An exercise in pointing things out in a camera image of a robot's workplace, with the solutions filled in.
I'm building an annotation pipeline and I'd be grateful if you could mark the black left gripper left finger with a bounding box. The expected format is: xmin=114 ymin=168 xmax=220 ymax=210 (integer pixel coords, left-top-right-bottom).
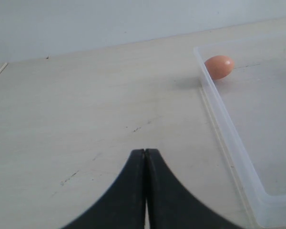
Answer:
xmin=64 ymin=149 xmax=145 ymax=229

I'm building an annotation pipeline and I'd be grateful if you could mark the clear plastic tray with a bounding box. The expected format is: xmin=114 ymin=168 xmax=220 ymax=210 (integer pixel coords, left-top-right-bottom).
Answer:
xmin=194 ymin=32 xmax=286 ymax=228

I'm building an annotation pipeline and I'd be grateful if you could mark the brown egg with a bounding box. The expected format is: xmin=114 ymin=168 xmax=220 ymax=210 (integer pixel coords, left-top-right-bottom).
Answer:
xmin=204 ymin=55 xmax=235 ymax=80

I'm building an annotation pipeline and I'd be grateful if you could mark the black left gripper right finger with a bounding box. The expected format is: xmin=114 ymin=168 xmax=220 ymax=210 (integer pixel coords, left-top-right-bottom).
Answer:
xmin=145 ymin=149 xmax=240 ymax=229

